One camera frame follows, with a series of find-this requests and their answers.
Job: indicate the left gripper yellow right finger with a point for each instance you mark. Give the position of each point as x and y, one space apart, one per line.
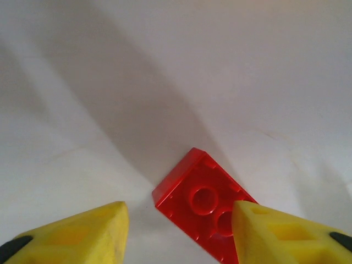
280 239

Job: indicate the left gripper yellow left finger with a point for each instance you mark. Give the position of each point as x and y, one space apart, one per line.
82 236

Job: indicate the translucent red lego brick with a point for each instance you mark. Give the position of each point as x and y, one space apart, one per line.
198 178

